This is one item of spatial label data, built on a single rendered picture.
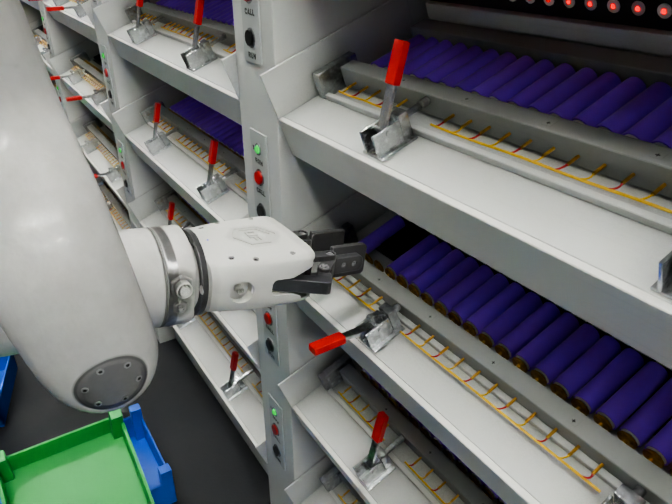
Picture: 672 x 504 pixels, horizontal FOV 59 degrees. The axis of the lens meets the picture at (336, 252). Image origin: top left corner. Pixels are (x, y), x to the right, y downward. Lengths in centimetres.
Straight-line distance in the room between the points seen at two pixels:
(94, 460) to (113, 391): 75
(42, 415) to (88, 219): 110
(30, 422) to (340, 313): 93
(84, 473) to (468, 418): 78
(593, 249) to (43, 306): 32
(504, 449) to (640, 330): 19
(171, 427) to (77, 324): 96
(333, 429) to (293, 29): 48
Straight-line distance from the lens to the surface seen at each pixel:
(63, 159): 38
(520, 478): 50
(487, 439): 52
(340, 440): 78
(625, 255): 38
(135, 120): 133
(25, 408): 149
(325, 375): 81
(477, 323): 57
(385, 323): 59
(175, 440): 130
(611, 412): 51
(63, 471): 117
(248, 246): 52
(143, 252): 48
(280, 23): 62
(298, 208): 69
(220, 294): 49
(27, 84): 40
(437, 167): 48
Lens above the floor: 90
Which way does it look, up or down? 28 degrees down
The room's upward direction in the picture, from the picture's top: straight up
